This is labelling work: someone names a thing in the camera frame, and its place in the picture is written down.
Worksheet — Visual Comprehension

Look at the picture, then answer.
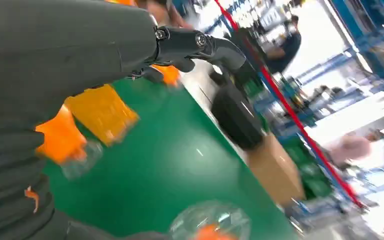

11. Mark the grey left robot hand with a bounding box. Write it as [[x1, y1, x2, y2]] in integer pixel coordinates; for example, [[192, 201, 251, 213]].
[[0, 0, 248, 240]]

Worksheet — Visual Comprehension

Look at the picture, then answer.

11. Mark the yellow sheet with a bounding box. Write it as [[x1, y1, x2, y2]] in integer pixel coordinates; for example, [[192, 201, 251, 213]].
[[64, 83, 141, 148]]

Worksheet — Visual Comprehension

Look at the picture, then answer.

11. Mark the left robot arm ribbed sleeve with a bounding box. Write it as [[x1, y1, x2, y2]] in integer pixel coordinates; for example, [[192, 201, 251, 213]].
[[0, 125, 70, 240]]

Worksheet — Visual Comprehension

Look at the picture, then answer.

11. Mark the green table mat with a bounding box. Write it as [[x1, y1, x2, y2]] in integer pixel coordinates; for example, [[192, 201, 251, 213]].
[[42, 77, 299, 240]]

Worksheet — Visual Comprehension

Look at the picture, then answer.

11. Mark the black bin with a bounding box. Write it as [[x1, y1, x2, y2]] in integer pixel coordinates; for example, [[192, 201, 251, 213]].
[[210, 71, 266, 151]]

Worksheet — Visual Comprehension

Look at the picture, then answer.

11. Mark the person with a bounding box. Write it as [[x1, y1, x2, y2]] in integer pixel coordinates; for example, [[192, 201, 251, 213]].
[[265, 14, 303, 74], [329, 134, 373, 167]]

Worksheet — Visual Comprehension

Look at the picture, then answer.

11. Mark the red barrier tape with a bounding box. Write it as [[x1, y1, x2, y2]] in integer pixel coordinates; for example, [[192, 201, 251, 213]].
[[213, 0, 367, 210]]

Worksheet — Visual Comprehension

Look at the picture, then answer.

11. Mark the brown cardboard box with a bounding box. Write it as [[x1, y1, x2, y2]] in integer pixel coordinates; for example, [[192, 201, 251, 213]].
[[245, 132, 306, 207]]

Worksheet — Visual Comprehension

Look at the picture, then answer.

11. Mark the green crate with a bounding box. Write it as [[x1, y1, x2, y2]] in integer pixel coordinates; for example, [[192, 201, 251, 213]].
[[283, 137, 334, 200]]

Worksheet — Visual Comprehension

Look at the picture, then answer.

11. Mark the blue shelving rack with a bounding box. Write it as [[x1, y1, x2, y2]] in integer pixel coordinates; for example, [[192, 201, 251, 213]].
[[331, 0, 384, 87]]

